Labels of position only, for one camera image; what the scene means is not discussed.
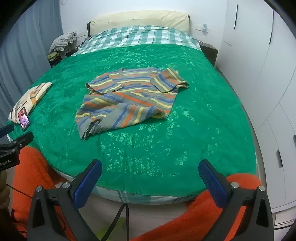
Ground dark wooden nightstand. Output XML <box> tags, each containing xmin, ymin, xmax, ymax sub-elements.
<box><xmin>199</xmin><ymin>43</ymin><xmax>219</xmax><ymax>68</ymax></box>

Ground green floral blanket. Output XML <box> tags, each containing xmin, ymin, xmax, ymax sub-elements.
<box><xmin>7</xmin><ymin>43</ymin><xmax>258</xmax><ymax>196</ymax></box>

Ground printed cream pillow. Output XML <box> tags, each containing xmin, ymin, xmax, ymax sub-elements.
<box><xmin>9</xmin><ymin>82</ymin><xmax>53</xmax><ymax>127</ymax></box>

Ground smartphone with lit screen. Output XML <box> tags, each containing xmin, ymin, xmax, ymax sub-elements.
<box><xmin>18</xmin><ymin>107</ymin><xmax>31</xmax><ymax>132</ymax></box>

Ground pile of patterned clothes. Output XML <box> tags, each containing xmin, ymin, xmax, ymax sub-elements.
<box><xmin>49</xmin><ymin>31</ymin><xmax>78</xmax><ymax>53</ymax></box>

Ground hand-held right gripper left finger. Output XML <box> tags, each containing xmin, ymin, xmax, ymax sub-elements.
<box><xmin>27</xmin><ymin>159</ymin><xmax>103</xmax><ymax>241</ymax></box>

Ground black cable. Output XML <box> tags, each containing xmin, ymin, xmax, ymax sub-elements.
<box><xmin>101</xmin><ymin>203</ymin><xmax>130</xmax><ymax>241</ymax></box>

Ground white wardrobe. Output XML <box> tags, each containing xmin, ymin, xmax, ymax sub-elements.
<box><xmin>217</xmin><ymin>0</ymin><xmax>296</xmax><ymax>230</ymax></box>

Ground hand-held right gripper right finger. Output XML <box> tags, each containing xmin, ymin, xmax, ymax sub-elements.
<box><xmin>198</xmin><ymin>159</ymin><xmax>274</xmax><ymax>241</ymax></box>

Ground cream padded headboard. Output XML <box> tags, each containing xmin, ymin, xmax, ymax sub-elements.
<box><xmin>87</xmin><ymin>10</ymin><xmax>191</xmax><ymax>39</ymax></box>

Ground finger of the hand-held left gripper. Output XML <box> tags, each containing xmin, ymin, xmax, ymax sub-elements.
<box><xmin>8</xmin><ymin>131</ymin><xmax>34</xmax><ymax>151</ymax></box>
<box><xmin>0</xmin><ymin>125</ymin><xmax>15</xmax><ymax>138</ymax></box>

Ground striped knit shirt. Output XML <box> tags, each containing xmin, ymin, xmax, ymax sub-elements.
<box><xmin>75</xmin><ymin>68</ymin><xmax>189</xmax><ymax>141</ymax></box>

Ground white wall socket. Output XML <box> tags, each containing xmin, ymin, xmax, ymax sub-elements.
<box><xmin>196</xmin><ymin>23</ymin><xmax>211</xmax><ymax>35</ymax></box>

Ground green plaid bedsheet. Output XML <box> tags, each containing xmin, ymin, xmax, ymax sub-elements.
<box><xmin>65</xmin><ymin>26</ymin><xmax>201</xmax><ymax>205</ymax></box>

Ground grey curtain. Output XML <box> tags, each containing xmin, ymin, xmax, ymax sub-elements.
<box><xmin>0</xmin><ymin>0</ymin><xmax>64</xmax><ymax>110</ymax></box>

